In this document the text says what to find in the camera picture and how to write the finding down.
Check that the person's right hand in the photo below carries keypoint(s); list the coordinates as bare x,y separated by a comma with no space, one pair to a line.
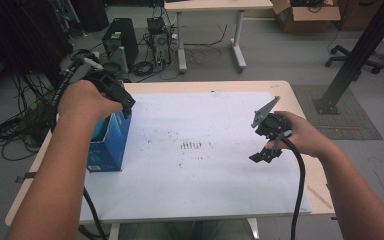
305,136

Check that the black computer tower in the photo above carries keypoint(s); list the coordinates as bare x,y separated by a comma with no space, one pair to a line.
123,33

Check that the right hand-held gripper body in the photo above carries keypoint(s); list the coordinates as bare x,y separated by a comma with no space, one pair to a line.
275,125

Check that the closed brown box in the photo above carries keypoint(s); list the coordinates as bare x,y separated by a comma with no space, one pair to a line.
360,16

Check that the person's left hand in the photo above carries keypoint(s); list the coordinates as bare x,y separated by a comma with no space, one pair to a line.
83,103

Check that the small open computer case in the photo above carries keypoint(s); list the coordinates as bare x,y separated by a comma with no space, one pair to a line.
160,43

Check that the blue cardboard box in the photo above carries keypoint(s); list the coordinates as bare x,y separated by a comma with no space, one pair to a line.
111,150

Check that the grey floor mat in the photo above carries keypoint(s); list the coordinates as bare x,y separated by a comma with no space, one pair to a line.
346,120

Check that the open cardboard box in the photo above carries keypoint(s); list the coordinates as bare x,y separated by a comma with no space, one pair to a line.
308,15

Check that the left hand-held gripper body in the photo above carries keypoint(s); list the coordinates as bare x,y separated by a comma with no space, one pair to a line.
118,61

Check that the black metal stand beam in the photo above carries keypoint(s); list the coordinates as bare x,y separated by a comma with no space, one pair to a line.
363,50

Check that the black office chair base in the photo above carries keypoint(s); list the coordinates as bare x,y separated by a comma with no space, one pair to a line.
341,51

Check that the white table leg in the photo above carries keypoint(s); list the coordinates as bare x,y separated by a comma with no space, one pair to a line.
114,233
253,230

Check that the white table mat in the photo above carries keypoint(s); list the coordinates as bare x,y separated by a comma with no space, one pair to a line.
186,186

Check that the white background desk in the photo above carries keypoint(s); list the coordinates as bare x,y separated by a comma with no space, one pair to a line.
213,5

